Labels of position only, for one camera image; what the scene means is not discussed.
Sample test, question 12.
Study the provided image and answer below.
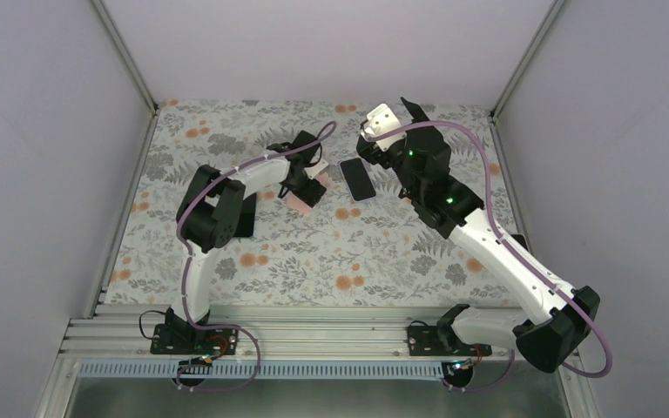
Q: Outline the black phone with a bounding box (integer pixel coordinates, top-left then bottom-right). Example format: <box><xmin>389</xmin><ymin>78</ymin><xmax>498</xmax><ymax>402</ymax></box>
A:
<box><xmin>233</xmin><ymin>194</ymin><xmax>257</xmax><ymax>238</ymax></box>
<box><xmin>339</xmin><ymin>158</ymin><xmax>376</xmax><ymax>202</ymax></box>

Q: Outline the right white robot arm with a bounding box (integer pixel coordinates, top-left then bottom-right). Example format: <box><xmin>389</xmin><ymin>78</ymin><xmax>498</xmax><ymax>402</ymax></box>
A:
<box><xmin>356</xmin><ymin>100</ymin><xmax>600</xmax><ymax>373</ymax></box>

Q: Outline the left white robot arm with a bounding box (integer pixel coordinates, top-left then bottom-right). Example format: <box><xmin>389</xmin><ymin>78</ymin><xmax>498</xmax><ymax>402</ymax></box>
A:
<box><xmin>165</xmin><ymin>130</ymin><xmax>331</xmax><ymax>353</ymax></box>

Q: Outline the floral table mat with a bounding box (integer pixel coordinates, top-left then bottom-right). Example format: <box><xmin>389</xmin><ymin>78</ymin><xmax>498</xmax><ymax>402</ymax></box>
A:
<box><xmin>105</xmin><ymin>99</ymin><xmax>515</xmax><ymax>307</ymax></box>

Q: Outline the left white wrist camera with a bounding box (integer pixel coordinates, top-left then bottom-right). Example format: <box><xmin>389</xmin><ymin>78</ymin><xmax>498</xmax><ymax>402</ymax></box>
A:
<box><xmin>304</xmin><ymin>159</ymin><xmax>329</xmax><ymax>179</ymax></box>

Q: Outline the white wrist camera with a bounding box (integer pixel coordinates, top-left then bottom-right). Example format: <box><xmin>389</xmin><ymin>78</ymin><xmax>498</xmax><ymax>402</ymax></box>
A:
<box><xmin>360</xmin><ymin>103</ymin><xmax>406</xmax><ymax>152</ymax></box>
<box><xmin>304</xmin><ymin>159</ymin><xmax>329</xmax><ymax>179</ymax></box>

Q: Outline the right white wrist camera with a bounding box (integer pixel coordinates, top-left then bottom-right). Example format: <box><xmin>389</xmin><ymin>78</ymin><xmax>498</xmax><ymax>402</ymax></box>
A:
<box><xmin>360</xmin><ymin>103</ymin><xmax>406</xmax><ymax>152</ymax></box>

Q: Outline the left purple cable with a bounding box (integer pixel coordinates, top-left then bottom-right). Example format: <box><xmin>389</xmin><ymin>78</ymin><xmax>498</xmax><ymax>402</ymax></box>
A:
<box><xmin>173</xmin><ymin>119</ymin><xmax>338</xmax><ymax>394</ymax></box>

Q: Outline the purple cable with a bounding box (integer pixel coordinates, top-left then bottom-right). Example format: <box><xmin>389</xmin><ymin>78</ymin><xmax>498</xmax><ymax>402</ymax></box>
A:
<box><xmin>173</xmin><ymin>119</ymin><xmax>338</xmax><ymax>394</ymax></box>
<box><xmin>363</xmin><ymin>119</ymin><xmax>614</xmax><ymax>395</ymax></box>

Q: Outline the aluminium rail frame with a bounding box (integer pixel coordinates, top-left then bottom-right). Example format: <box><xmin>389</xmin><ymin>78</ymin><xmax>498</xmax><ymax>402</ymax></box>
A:
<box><xmin>37</xmin><ymin>303</ymin><xmax>598</xmax><ymax>417</ymax></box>

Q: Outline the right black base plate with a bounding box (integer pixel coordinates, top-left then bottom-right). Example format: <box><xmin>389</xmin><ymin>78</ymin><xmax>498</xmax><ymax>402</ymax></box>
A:
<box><xmin>406</xmin><ymin>320</ymin><xmax>492</xmax><ymax>357</ymax></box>

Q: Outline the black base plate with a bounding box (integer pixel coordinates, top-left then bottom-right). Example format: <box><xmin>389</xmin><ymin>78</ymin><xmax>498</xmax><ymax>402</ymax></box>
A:
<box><xmin>150</xmin><ymin>324</ymin><xmax>239</xmax><ymax>356</ymax></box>
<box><xmin>406</xmin><ymin>320</ymin><xmax>492</xmax><ymax>357</ymax></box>

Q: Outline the grey slotted cable duct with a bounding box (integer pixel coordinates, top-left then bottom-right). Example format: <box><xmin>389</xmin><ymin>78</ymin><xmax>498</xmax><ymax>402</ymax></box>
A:
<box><xmin>77</xmin><ymin>359</ymin><xmax>443</xmax><ymax>381</ymax></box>

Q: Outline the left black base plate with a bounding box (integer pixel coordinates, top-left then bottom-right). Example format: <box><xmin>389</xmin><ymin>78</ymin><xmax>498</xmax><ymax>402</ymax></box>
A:
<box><xmin>150</xmin><ymin>324</ymin><xmax>239</xmax><ymax>356</ymax></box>

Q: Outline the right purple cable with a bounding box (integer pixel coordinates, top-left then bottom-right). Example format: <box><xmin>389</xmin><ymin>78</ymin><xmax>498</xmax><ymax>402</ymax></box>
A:
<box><xmin>363</xmin><ymin>119</ymin><xmax>614</xmax><ymax>395</ymax></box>

